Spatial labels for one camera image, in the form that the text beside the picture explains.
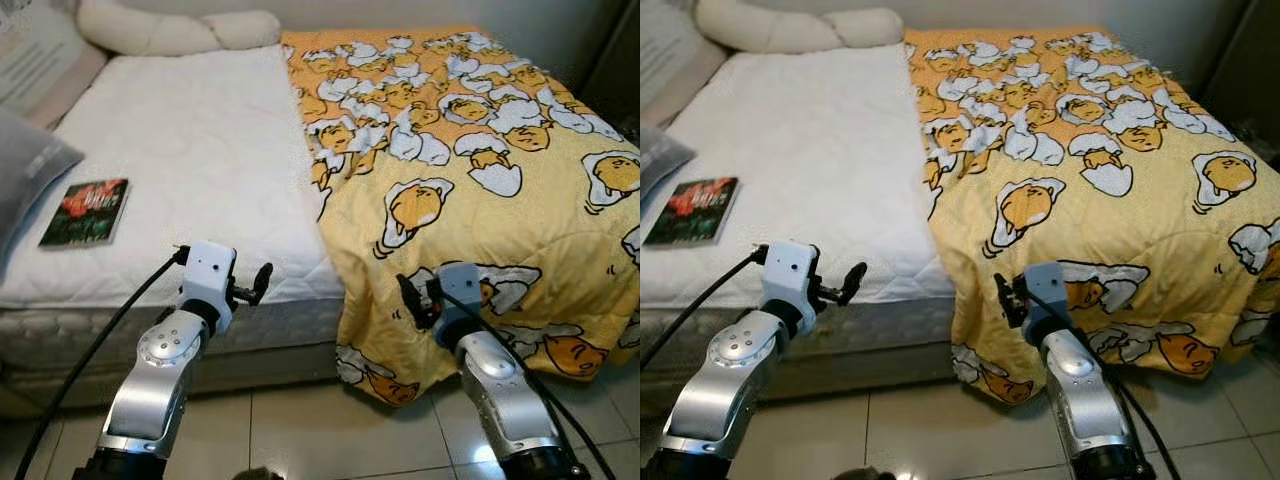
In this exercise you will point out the dark book with red cover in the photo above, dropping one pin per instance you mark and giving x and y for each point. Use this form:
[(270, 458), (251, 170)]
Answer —
[(695, 210), (88, 212)]

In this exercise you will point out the grey pillow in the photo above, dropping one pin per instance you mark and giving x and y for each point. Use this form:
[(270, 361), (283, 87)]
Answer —
[(30, 175), (660, 160)]

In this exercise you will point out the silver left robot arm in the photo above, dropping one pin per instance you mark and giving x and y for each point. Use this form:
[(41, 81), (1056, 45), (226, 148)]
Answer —
[(725, 385), (150, 385)]

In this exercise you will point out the yellow cartoon print blanket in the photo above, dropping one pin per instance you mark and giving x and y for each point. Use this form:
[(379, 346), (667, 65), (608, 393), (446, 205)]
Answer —
[(480, 230), (1100, 230)]

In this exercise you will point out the white quilted mattress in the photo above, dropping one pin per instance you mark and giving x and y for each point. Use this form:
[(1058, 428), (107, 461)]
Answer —
[(200, 150), (820, 150)]

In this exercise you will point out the grey robot foot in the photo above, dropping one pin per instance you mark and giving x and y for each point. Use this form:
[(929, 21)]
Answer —
[(258, 474), (865, 474)]

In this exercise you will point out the cream long bolster pillow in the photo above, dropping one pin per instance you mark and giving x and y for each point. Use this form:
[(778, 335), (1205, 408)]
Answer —
[(160, 30), (780, 28)]

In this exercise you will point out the large printed headboard cushion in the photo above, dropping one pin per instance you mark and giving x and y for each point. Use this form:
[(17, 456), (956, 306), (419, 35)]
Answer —
[(675, 60), (45, 65)]

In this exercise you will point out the dark wooden furniture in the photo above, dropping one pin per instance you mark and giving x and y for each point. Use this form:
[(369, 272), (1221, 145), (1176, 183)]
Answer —
[(1250, 60), (620, 60)]

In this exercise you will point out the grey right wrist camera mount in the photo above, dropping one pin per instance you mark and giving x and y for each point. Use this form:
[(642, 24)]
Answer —
[(462, 295), (1048, 295)]

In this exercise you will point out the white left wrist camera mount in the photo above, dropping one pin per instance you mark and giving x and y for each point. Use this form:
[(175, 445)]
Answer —
[(790, 272), (207, 272)]

